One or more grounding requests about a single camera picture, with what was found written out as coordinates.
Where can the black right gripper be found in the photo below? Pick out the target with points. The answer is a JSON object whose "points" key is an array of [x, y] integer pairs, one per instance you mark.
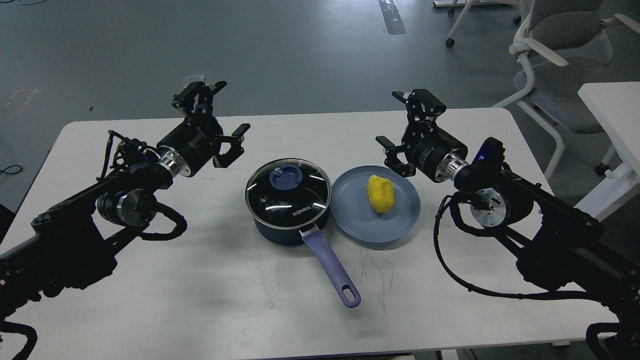
{"points": [[437, 154]]}

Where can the glass pot lid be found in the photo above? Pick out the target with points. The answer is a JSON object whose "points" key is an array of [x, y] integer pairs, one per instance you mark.
{"points": [[288, 193]]}

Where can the blue plate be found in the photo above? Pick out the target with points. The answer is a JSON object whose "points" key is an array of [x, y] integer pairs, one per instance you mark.
{"points": [[354, 215]]}

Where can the yellow potato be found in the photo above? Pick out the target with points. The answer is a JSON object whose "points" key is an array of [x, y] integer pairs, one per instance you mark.
{"points": [[380, 192]]}

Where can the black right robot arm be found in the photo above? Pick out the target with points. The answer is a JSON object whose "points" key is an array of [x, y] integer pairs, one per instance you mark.
{"points": [[557, 247]]}

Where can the dark blue saucepan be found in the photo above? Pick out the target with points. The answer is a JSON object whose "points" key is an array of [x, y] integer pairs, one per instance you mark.
{"points": [[312, 236]]}

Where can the white grey office chair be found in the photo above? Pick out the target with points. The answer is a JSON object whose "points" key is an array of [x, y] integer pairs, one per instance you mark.
{"points": [[548, 84]]}

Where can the white side table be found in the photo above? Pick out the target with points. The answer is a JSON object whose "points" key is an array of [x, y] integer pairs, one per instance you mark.
{"points": [[616, 107]]}

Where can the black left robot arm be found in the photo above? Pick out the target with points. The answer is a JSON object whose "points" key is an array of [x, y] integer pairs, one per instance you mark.
{"points": [[76, 241]]}

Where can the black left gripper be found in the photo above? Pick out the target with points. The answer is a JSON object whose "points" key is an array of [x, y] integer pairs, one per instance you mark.
{"points": [[199, 138]]}

